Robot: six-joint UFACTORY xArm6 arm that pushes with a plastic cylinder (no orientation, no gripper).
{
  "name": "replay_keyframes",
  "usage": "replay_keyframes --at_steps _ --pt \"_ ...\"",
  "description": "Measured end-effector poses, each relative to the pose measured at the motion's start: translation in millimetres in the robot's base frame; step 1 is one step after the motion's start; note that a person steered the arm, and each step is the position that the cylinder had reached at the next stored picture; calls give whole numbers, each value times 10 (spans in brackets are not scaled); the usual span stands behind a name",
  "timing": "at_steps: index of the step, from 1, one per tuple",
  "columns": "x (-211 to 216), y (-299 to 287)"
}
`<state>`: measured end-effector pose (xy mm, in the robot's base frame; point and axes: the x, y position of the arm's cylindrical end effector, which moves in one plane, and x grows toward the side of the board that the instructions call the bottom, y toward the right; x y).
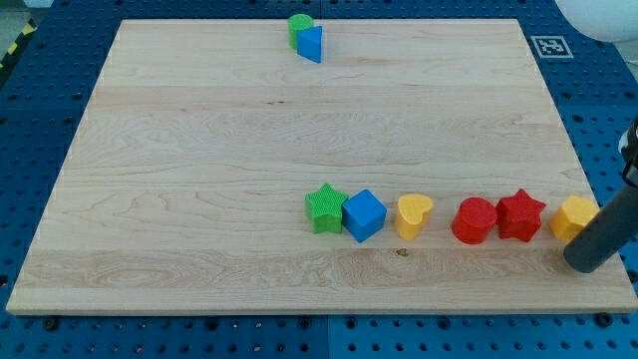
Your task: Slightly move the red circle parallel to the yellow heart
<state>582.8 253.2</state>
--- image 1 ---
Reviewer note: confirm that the yellow hexagon block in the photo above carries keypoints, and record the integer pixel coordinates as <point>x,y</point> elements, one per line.
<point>572,216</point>

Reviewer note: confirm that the blue triangle block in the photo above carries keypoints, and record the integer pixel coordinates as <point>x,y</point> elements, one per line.
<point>309,44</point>

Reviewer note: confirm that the white fiducial marker tag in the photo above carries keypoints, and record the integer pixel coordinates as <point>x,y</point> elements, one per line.
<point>551,47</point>

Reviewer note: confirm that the blue cube block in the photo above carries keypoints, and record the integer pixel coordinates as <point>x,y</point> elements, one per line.
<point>363,215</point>

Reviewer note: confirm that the red cylinder block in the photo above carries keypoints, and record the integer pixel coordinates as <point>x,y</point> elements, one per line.
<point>474,220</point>

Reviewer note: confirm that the yellow heart block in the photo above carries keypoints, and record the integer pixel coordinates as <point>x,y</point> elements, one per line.
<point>412,215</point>

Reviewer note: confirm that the light wooden board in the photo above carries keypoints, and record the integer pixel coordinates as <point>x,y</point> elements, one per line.
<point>182,192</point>

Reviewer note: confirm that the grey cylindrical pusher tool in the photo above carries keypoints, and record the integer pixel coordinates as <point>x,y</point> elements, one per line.
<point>611,228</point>

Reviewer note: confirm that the green star block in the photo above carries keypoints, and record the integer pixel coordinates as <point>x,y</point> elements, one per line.
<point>324,208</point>

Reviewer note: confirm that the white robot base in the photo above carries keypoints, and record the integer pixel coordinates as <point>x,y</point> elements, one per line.
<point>602,20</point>

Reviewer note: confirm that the green cylinder block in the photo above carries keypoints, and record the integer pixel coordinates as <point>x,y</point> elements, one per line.
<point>296,23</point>

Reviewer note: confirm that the red star block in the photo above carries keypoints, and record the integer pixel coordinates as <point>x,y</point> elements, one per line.
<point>519,216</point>

